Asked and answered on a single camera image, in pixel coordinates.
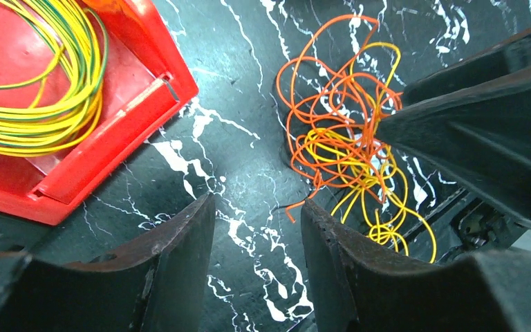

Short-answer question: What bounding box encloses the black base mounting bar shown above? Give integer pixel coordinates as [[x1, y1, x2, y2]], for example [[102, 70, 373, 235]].
[[398, 187, 531, 264]]

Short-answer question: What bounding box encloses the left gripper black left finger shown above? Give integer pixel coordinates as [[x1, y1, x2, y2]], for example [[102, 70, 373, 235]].
[[0, 193, 215, 331]]

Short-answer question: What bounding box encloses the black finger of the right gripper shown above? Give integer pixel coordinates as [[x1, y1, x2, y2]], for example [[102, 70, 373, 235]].
[[402, 27, 531, 106], [376, 66, 531, 227]]

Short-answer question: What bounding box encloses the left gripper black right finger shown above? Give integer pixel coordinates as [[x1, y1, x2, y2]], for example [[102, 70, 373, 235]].
[[301, 200, 531, 331]]

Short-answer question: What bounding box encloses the orange cable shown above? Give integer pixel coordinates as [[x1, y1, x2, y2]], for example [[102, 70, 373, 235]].
[[275, 13, 406, 225]]

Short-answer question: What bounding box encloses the red plastic bin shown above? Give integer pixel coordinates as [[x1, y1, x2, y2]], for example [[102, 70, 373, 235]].
[[0, 1, 198, 225]]

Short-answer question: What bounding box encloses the yellow green coiled cable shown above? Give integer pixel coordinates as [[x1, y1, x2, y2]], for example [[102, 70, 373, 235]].
[[0, 0, 109, 158]]

